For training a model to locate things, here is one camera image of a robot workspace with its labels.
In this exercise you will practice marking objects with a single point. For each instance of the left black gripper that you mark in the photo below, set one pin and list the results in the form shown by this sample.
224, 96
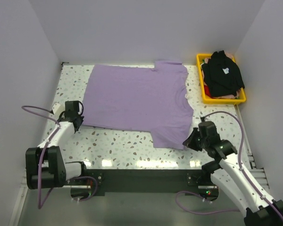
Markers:
81, 117

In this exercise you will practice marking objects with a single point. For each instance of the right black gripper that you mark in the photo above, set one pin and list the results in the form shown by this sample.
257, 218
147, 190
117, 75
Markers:
189, 141

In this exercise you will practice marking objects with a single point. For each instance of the purple t-shirt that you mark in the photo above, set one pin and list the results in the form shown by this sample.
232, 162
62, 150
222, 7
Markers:
140, 99

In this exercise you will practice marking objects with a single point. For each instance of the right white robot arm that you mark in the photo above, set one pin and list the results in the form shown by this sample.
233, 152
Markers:
227, 172

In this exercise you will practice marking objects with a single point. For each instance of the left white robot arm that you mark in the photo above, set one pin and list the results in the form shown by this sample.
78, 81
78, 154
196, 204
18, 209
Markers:
45, 166

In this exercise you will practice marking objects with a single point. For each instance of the yellow plastic bin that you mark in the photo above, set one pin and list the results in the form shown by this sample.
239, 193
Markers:
200, 57

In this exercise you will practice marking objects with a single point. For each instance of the red garment in bin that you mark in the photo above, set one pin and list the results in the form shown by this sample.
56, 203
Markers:
207, 92

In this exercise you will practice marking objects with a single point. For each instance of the pink garment in bin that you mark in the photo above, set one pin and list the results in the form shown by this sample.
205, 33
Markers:
231, 96

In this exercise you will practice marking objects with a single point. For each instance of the black t-shirt in bin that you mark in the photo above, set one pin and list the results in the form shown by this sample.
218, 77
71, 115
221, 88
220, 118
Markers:
221, 74

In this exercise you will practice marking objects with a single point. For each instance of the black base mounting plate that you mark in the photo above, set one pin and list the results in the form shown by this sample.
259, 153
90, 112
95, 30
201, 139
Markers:
152, 181

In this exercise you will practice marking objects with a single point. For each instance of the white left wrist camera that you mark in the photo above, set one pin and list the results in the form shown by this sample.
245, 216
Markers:
57, 109

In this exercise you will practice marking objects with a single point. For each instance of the aluminium frame rail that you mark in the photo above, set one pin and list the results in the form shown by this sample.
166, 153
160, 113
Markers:
258, 174

